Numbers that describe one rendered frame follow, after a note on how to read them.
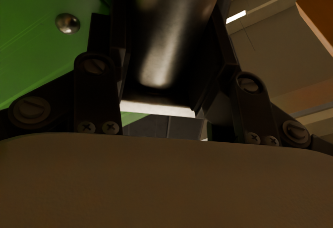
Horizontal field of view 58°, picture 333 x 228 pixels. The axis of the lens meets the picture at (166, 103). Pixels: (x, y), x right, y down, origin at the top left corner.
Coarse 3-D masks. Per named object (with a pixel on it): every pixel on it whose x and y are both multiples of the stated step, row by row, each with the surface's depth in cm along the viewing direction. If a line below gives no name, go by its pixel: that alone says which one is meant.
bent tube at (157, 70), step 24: (144, 0) 10; (168, 0) 10; (192, 0) 10; (216, 0) 10; (144, 24) 11; (168, 24) 10; (192, 24) 10; (144, 48) 11; (168, 48) 11; (192, 48) 12; (144, 72) 12; (168, 72) 12; (144, 96) 13; (168, 96) 13
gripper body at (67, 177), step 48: (0, 144) 6; (48, 144) 6; (96, 144) 7; (144, 144) 7; (192, 144) 7; (240, 144) 8; (0, 192) 5; (48, 192) 6; (96, 192) 6; (144, 192) 6; (192, 192) 6; (240, 192) 6; (288, 192) 7
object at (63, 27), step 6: (60, 18) 13; (66, 18) 13; (72, 18) 14; (60, 24) 14; (66, 24) 14; (72, 24) 14; (78, 24) 14; (60, 30) 14; (66, 30) 14; (72, 30) 14; (78, 30) 14
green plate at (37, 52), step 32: (0, 0) 13; (32, 0) 13; (64, 0) 13; (96, 0) 13; (0, 32) 14; (32, 32) 14; (0, 64) 15; (32, 64) 16; (64, 64) 16; (0, 96) 17
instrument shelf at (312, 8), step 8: (296, 0) 67; (304, 0) 65; (312, 0) 63; (320, 0) 61; (328, 0) 60; (304, 8) 62; (312, 8) 61; (320, 8) 59; (328, 8) 58; (304, 16) 63; (312, 16) 59; (320, 16) 57; (328, 16) 56; (312, 24) 58; (320, 24) 56; (328, 24) 54; (320, 32) 54; (328, 32) 53; (320, 40) 57; (328, 40) 51; (328, 48) 53
